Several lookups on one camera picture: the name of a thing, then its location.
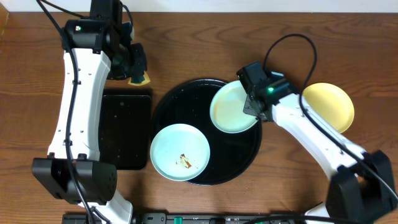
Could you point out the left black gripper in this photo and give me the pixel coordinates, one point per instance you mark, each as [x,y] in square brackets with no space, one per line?
[138,69]

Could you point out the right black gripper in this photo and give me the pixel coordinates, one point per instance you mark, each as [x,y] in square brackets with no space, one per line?
[250,107]

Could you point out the green and yellow sponge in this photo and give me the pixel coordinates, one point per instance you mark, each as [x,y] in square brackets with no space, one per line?
[139,80]

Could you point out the light blue plate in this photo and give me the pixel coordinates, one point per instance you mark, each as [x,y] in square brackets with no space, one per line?
[180,152]
[226,109]

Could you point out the yellow plate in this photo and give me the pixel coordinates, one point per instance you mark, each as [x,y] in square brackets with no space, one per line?
[332,104]

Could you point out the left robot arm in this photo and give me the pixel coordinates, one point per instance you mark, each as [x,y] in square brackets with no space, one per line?
[95,50]

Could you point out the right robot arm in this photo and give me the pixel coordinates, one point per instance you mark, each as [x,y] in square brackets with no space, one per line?
[361,186]

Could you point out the rectangular black tray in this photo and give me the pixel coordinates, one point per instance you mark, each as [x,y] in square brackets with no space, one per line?
[124,127]

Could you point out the round black tray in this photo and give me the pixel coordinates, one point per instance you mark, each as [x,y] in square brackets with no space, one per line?
[230,154]

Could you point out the black aluminium rail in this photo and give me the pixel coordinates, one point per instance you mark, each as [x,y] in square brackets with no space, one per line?
[162,218]

